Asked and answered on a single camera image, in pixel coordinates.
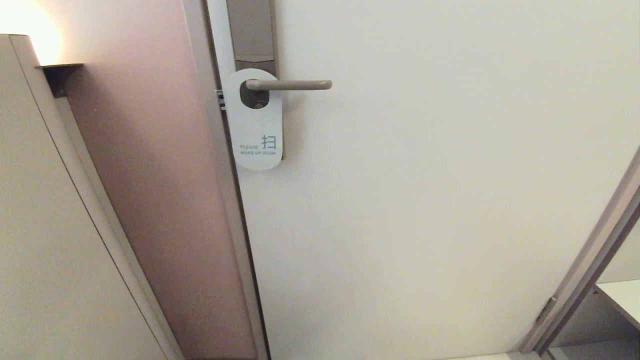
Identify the white plastic door hanger sign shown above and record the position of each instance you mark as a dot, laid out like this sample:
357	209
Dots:
257	127

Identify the white room door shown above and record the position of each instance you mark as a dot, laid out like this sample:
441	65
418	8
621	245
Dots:
425	200

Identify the metal door latch bolt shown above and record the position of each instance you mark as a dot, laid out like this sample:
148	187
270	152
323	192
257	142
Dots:
220	99

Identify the brown metal door lock plate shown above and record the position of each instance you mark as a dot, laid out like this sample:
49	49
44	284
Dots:
250	30

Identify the grey metal hinge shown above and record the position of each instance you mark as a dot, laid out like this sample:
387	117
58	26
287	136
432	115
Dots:
546	309

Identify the white shelf board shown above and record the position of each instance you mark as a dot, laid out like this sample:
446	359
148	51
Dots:
622	297

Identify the grey wardrobe bottom board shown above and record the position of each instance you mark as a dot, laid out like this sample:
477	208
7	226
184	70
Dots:
600	350

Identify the dark wall light bracket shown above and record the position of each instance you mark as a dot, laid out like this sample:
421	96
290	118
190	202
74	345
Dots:
60	75

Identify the grey wardrobe frame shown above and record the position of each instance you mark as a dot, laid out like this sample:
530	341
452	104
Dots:
590	260

